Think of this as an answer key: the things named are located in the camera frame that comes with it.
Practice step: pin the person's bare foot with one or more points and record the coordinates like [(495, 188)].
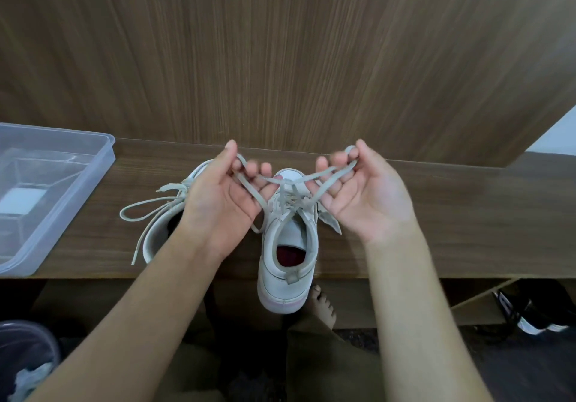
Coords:
[(322, 305)]

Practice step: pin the person's left middle finger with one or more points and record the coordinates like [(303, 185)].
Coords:
[(252, 173)]

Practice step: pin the person's right thumb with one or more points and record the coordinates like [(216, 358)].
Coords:
[(374, 158)]

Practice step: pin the olive trousers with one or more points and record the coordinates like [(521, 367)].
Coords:
[(328, 370)]

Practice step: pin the crumpled white rubbish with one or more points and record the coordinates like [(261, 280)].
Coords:
[(33, 381)]

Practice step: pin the grey shoelace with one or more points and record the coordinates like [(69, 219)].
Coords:
[(172, 187), (282, 197)]

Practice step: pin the white sneaker with pink sole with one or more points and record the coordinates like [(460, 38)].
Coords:
[(288, 293)]

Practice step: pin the grey waste bin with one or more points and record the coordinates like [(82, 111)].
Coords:
[(27, 341)]

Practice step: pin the black and white shoe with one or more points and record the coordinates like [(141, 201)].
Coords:
[(535, 311)]

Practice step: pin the person's left little finger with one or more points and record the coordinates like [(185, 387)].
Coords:
[(274, 188)]

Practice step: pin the person's left forearm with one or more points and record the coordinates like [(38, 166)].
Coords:
[(135, 320)]

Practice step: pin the person's left hand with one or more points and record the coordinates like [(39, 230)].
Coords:
[(211, 208)]

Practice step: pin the person's right hand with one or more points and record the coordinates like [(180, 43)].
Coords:
[(373, 203)]

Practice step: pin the person's right forearm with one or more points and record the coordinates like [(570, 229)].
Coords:
[(418, 320)]

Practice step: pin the person's left thumb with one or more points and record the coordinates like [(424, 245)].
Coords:
[(218, 161)]

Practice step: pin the grey tied shoelace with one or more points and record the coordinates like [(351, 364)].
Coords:
[(172, 187)]

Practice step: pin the clear plastic storage box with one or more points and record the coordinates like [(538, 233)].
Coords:
[(67, 217)]

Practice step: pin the wooden shelf board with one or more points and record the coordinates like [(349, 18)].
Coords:
[(481, 305)]

